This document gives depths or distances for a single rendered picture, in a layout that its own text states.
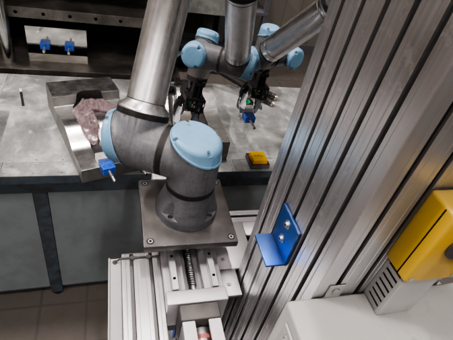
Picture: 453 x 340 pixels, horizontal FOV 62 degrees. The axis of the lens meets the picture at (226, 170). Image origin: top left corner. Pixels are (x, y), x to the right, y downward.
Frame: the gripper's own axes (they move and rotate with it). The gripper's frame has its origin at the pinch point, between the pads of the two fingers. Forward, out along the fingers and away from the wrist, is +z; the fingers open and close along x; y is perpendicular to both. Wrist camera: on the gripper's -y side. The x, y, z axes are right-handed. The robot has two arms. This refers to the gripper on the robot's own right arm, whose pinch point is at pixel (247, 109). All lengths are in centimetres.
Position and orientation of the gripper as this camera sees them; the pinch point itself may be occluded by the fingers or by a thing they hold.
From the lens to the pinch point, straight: 158.9
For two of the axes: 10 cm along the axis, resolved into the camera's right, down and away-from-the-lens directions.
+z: -1.8, 7.6, 6.3
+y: 2.4, 6.5, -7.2
